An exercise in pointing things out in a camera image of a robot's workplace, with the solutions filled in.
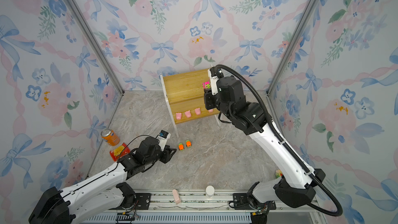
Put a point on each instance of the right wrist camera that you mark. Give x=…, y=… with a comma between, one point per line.
x=214, y=75

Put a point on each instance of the pink eraser block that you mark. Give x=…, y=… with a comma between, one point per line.
x=176, y=196

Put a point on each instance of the colourful flower toy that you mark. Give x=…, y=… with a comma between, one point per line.
x=278, y=173

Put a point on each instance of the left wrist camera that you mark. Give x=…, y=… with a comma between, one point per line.
x=163, y=137

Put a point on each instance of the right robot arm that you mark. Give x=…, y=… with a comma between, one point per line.
x=300, y=184

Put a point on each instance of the orange soda can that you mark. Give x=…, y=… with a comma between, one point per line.
x=110, y=137

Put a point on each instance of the red snack packet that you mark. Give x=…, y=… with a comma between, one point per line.
x=119, y=152

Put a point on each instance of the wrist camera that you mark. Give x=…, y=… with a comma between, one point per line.
x=163, y=137
x=214, y=75

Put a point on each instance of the wooden two-tier white-frame shelf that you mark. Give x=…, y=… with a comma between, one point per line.
x=185, y=92

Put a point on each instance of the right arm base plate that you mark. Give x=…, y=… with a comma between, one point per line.
x=241, y=201

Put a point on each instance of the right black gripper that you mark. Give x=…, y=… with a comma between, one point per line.
x=209, y=98

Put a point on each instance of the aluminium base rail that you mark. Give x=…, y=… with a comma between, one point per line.
x=196, y=208

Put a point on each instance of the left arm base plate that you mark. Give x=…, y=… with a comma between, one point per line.
x=143, y=200

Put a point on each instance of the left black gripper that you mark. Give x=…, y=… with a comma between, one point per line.
x=167, y=154

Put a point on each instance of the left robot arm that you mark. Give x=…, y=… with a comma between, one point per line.
x=106, y=190

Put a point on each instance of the white bottle cap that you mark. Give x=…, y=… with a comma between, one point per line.
x=209, y=191

